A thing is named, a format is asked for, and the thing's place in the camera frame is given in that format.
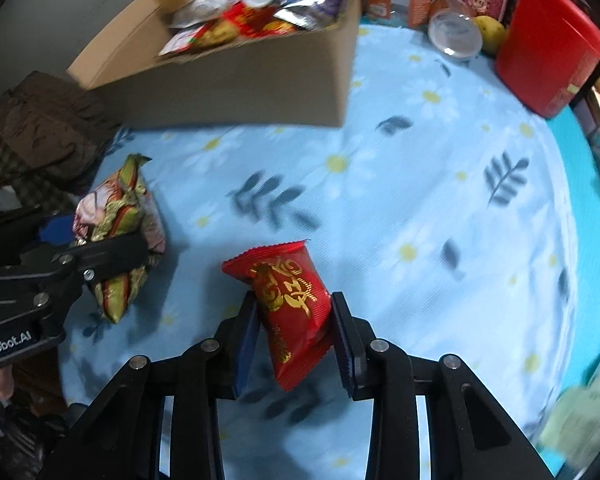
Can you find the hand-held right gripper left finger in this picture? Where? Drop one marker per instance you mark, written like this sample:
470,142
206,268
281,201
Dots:
245,350

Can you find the blue floral tablecloth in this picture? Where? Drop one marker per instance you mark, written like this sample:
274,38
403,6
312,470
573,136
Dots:
405,210

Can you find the brown gold cereal packet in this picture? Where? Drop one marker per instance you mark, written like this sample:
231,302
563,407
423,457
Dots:
125,210

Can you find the brown cardboard box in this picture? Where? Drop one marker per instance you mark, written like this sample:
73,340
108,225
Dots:
230,85

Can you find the teal table cover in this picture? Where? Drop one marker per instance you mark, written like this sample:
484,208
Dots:
585,210

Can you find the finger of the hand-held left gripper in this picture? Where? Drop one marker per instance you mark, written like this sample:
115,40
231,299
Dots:
110,255
55,232

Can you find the yellow fruit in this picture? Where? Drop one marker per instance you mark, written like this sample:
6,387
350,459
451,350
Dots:
492,35

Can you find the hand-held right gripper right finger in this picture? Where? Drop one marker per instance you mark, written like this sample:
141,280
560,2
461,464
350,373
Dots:
345,350

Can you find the red canister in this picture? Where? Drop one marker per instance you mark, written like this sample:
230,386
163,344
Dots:
550,50

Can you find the red snack packet gold print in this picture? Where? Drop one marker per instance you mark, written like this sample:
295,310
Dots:
240,17
292,310

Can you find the brown cloth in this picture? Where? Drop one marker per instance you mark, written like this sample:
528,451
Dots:
40,125

